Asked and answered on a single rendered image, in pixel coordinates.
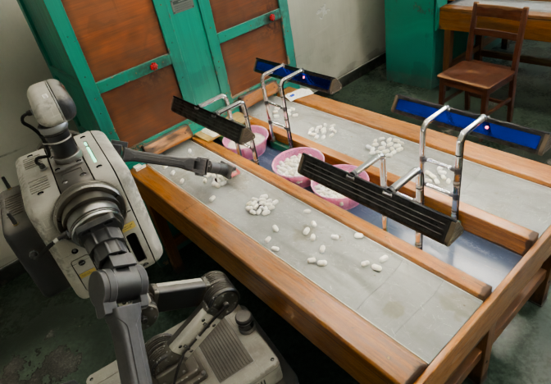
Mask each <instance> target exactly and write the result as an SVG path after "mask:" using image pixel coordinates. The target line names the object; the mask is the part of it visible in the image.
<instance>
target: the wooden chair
mask: <svg viewBox="0 0 551 384"><path fill-rule="evenodd" d="M529 9H530V8H529V7H523V8H520V7H509V6H501V5H493V4H483V3H479V2H473V8H472V14H471V24H470V30H469V35H468V40H467V53H466V61H462V62H459V63H458V64H456V65H455V66H452V67H450V68H449V69H448V70H446V71H443V72H441V73H440V74H438V75H437V78H439V104H440V105H444V103H446V102H448V101H449V100H450V99H451V98H454V97H455V96H457V95H459V94H460V93H462V92H463V91H465V101H464V109H465V110H469V109H470V100H471V96H472V97H476V98H481V106H480V114H485V115H486V116H488V115H490V114H491V113H493V112H495V111H496V110H498V109H499V108H501V107H502V106H503V105H506V106H508V110H507V122H512V117H513V109H514V101H515V93H516V86H517V73H518V67H519V61H520V56H521V47H522V43H523V39H524V34H525V30H526V22H527V18H528V13H529ZM478 16H486V17H493V18H500V19H506V20H512V21H520V25H519V30H518V34H514V33H509V32H505V31H499V30H488V29H482V28H476V22H477V17H478ZM475 34H476V35H483V36H489V37H495V38H500V39H508V40H512V41H516V45H515V48H514V53H513V58H512V67H509V66H501V65H497V64H493V63H489V62H482V61H477V60H473V59H472V54H473V45H474V38H475ZM508 82H509V91H508V98H507V99H505V100H504V101H503V100H501V99H497V98H491V97H490V94H491V93H493V92H494V91H495V90H497V89H499V88H501V87H502V86H504V85H505V84H507V83H508ZM446 86H449V87H452V88H455V89H459V90H458V91H456V92H455V93H453V94H451V95H449V96H448V97H447V98H446V97H445V92H446ZM489 101H490V102H494V103H498V105H496V106H495V107H493V108H491V109H490V110H489V111H487V110H488V104H489Z"/></svg>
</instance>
